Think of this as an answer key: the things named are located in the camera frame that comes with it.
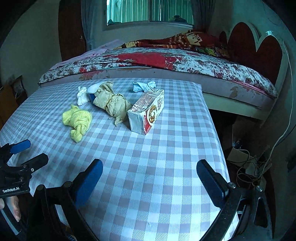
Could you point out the brown wooden door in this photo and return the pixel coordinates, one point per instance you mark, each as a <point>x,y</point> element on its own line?
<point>70,32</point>

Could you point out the grey curtain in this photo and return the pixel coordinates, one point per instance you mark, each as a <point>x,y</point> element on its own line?
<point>92,23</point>
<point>204,16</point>

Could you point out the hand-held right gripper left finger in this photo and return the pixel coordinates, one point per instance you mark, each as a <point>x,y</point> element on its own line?
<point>89,183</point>

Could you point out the person's left hand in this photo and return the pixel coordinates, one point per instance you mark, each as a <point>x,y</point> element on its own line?
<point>12,207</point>

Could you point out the pink cloth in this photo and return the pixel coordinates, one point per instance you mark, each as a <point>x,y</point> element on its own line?
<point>97,49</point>

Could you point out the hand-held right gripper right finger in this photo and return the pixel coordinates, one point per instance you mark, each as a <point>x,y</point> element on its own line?
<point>210,183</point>

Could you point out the red cartoon blanket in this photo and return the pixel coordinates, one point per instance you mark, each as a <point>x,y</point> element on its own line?
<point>180,40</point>

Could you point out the window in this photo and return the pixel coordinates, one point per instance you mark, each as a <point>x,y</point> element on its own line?
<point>150,10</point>

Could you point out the bed with floral sheet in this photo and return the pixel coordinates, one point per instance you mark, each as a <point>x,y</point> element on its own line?
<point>173,62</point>

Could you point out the white bag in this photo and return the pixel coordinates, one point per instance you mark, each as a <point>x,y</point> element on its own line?
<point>82,97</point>

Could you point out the brown wooden cabinet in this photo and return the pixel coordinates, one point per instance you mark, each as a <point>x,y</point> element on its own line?
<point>11,102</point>

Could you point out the checkered tablecloth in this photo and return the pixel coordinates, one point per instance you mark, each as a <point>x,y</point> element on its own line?
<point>138,162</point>

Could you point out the yellow cloth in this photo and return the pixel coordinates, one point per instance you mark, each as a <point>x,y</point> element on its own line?
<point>77,120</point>

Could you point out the white drink carton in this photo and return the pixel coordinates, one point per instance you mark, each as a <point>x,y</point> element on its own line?
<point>143,113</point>

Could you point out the light blue bag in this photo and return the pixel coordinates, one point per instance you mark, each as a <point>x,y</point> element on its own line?
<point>141,86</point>

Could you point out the beige bag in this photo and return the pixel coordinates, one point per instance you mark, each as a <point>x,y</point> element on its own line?
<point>113,102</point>

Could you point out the red heart-shaped headboard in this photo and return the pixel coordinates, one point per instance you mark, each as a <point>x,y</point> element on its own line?
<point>247,44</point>

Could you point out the blue and white paper cup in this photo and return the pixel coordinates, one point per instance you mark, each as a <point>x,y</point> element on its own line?
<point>92,89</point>

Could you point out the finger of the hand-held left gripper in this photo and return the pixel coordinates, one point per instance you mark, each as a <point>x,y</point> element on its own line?
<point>37,162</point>
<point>20,146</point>

